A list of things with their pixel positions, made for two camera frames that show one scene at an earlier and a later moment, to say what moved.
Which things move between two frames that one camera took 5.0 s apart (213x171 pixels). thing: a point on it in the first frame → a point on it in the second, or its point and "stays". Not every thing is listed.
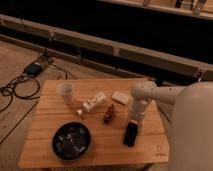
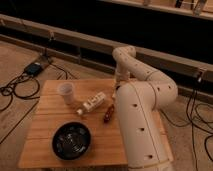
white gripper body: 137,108 → 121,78
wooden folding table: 86,123 stays
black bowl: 71,141 stays
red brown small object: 109,114 stays
